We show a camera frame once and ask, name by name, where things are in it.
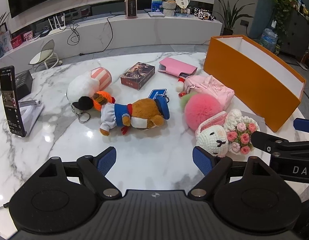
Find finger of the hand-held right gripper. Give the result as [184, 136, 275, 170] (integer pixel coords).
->
[293, 117, 309, 132]
[251, 131, 289, 153]

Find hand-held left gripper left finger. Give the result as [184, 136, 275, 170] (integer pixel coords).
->
[32, 147, 121, 199]

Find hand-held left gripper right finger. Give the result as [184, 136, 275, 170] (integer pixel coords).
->
[188, 146, 277, 198]

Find white crochet bunny with bouquet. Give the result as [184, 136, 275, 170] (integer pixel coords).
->
[195, 109, 260, 155]

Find pink pom-pom keychain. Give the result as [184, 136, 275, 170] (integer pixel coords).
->
[179, 92, 225, 131]

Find orange crochet fruit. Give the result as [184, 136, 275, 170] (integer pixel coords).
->
[92, 91, 116, 112]

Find orange cardboard box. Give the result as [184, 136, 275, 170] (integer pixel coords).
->
[203, 36, 306, 133]

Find pink mini bag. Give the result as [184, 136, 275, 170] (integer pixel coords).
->
[183, 75, 235, 109]

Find dark picture card box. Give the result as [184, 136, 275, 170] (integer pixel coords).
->
[120, 62, 155, 90]

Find pink wallet case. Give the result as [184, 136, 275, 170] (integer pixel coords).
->
[158, 57, 198, 77]

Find brown bear plush sailor outfit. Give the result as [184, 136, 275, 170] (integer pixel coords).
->
[99, 97, 170, 137]

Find white panda plush striped hat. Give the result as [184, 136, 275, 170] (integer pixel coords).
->
[66, 67, 112, 124]

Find grey cabinet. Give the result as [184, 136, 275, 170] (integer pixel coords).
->
[277, 7, 309, 60]

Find blue water bottle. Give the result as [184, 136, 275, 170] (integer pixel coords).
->
[259, 26, 278, 53]

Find black box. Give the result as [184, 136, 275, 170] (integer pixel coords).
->
[15, 70, 33, 96]

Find black smartphone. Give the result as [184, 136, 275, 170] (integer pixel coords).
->
[0, 66, 27, 137]

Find potted long-leaf plant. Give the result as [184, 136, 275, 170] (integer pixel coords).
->
[212, 0, 255, 36]

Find white rolling stool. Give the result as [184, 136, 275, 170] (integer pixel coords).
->
[29, 39, 63, 69]

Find green trailing plant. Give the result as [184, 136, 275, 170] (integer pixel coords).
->
[268, 0, 298, 35]

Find white marble tv console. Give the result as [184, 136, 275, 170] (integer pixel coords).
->
[0, 0, 221, 68]

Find white router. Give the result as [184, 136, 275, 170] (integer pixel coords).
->
[46, 16, 71, 37]

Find black white checked toy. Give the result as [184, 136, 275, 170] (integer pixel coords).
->
[194, 7, 216, 22]

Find red gift box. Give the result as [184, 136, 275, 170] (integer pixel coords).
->
[11, 35, 22, 49]

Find pink space heater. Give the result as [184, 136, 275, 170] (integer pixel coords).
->
[125, 0, 140, 19]

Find teddy bear in basket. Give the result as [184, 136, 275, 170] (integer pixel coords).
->
[162, 0, 176, 17]

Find round paper fan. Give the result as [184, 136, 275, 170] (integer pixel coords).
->
[175, 0, 190, 14]

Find blue green picture box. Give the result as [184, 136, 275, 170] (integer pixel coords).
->
[151, 0, 165, 13]

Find blue tag keychain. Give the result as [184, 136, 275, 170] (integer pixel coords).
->
[147, 88, 171, 103]

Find black heater cable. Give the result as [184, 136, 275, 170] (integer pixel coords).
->
[79, 14, 126, 57]

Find black router cables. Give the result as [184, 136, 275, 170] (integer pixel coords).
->
[68, 22, 81, 45]

